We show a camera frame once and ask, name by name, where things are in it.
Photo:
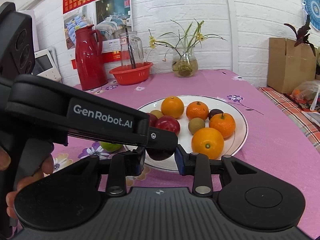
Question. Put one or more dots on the large orange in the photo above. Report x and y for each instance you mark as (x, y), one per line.
(208, 141)

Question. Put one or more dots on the brown kiwi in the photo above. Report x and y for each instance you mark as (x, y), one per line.
(196, 124)
(158, 114)

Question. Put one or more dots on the clear plastic bag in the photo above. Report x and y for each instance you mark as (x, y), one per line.
(307, 95)

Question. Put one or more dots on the dark purple plum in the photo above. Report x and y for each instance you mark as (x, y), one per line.
(159, 154)

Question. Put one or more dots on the clear glass pitcher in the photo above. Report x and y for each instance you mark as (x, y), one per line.
(137, 48)

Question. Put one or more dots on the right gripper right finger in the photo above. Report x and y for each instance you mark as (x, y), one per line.
(200, 167)

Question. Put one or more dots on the green apple near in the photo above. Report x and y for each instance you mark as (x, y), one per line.
(110, 147)

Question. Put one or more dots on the red apple left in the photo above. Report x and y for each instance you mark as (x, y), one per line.
(153, 120)

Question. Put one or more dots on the red thermos jug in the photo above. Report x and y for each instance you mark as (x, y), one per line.
(88, 50)

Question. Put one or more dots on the blue paper fan decoration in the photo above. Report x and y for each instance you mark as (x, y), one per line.
(311, 8)

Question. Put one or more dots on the dark plum on plate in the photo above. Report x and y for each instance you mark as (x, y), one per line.
(213, 112)

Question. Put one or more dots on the brown kiwi front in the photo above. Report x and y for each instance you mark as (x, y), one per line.
(196, 124)

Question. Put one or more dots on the orange at plate back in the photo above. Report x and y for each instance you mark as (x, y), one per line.
(172, 106)

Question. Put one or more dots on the white water dispenser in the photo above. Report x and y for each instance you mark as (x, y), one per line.
(46, 64)

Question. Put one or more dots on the tangerine at plate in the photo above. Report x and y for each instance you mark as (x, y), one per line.
(197, 109)
(224, 123)

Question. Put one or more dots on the glass vase with plant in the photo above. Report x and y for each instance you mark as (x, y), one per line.
(174, 50)

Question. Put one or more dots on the tangerine at plate right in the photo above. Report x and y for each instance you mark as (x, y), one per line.
(224, 123)

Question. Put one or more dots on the red plastic basket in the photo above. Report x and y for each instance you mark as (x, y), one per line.
(126, 75)

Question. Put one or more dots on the purple leaf plant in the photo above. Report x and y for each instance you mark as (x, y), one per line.
(302, 34)

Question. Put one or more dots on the red apple right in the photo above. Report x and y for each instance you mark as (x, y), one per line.
(168, 123)

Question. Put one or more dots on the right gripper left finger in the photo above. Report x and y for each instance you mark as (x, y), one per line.
(124, 164)

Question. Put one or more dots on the bedding poster on wall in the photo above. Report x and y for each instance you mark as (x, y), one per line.
(110, 17)

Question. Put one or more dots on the white round plate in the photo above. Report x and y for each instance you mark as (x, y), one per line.
(207, 125)

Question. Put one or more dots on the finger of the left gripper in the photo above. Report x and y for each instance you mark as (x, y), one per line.
(162, 139)

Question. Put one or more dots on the person's left hand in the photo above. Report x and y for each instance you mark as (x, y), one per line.
(46, 168)

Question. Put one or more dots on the red apple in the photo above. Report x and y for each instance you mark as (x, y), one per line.
(168, 123)
(153, 120)

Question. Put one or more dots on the plaid bench cushion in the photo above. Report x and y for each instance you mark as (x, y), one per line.
(294, 113)

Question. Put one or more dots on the brown kiwi back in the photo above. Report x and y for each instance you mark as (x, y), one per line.
(158, 114)

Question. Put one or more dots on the tangerine at plate middle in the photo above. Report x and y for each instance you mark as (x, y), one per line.
(197, 109)

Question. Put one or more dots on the brown cardboard box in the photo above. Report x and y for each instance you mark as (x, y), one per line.
(289, 65)

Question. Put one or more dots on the black chopsticks in pitcher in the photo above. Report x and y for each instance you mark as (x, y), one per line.
(132, 59)

